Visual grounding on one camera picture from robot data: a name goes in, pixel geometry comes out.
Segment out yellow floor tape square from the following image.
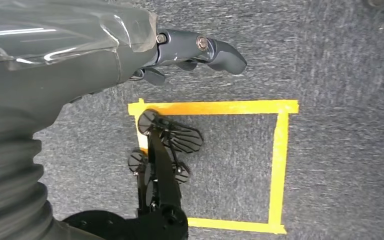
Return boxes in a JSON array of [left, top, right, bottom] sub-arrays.
[[127, 98, 300, 235]]

